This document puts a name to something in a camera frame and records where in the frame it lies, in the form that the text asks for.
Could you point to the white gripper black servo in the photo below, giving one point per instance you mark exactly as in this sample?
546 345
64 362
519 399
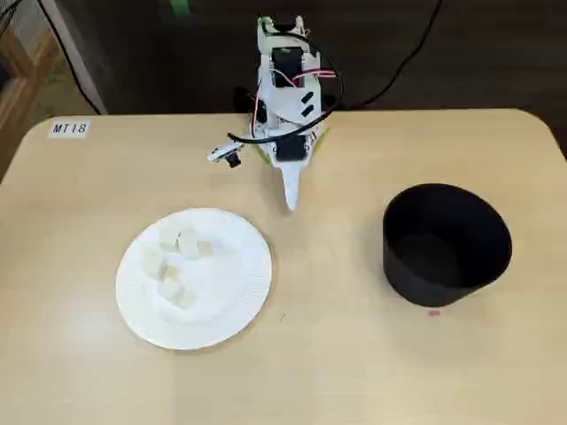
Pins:
291 151

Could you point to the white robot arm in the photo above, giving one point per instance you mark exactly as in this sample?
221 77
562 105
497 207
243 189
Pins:
288 102

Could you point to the white paper plate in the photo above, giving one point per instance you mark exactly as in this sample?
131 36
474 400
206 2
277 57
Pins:
221 292

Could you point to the black pot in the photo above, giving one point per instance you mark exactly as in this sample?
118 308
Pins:
443 283

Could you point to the dark green tape piece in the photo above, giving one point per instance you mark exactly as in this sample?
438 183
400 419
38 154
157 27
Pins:
179 5

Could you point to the white MT18 label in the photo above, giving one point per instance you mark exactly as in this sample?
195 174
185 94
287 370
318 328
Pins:
69 129

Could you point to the white metal pole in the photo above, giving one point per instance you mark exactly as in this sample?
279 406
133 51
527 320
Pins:
80 62

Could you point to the wooden shelf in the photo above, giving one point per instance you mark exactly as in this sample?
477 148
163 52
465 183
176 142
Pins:
22 79

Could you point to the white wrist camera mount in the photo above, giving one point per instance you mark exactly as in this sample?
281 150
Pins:
223 152

